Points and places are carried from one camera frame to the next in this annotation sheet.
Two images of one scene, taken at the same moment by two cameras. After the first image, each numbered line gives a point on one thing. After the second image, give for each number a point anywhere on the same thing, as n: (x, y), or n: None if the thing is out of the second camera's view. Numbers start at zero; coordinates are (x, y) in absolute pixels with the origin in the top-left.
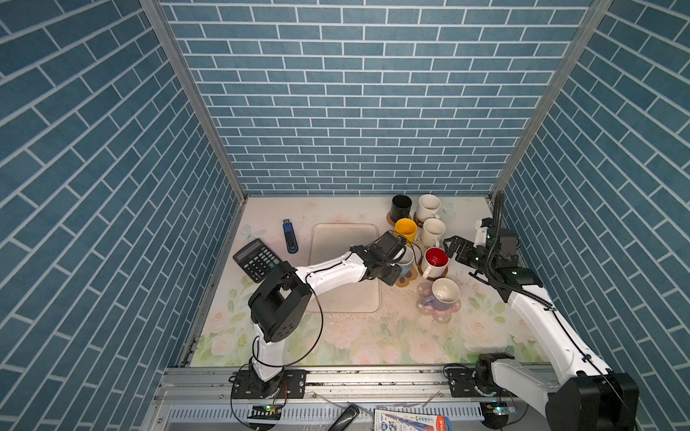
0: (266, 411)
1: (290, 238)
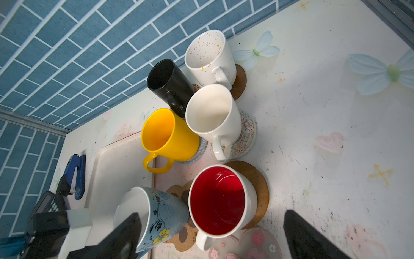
0: None
1: (74, 179)
